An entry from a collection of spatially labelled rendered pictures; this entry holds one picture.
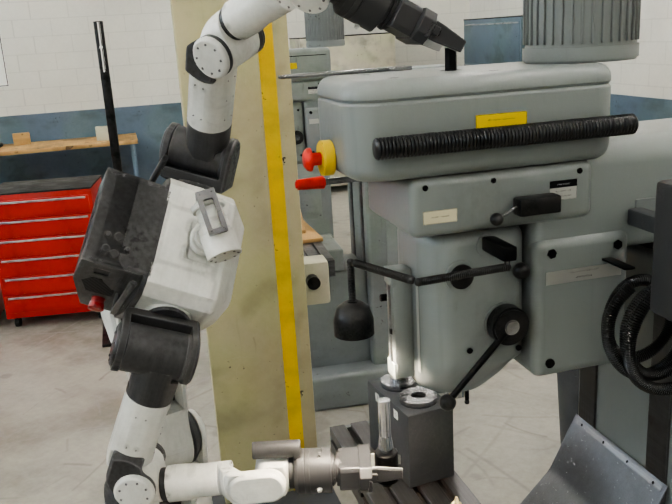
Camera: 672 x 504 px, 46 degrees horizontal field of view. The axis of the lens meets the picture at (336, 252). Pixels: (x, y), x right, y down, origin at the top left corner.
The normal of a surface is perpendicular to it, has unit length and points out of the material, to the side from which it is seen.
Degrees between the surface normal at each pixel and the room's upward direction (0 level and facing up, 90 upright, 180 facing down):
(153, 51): 90
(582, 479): 63
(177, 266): 58
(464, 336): 90
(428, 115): 90
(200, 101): 109
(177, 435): 81
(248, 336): 90
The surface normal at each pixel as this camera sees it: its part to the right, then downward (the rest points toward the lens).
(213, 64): -0.49, 0.56
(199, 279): 0.44, -0.35
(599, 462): -0.88, -0.32
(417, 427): 0.39, 0.23
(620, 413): -0.96, 0.13
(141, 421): 0.02, 0.37
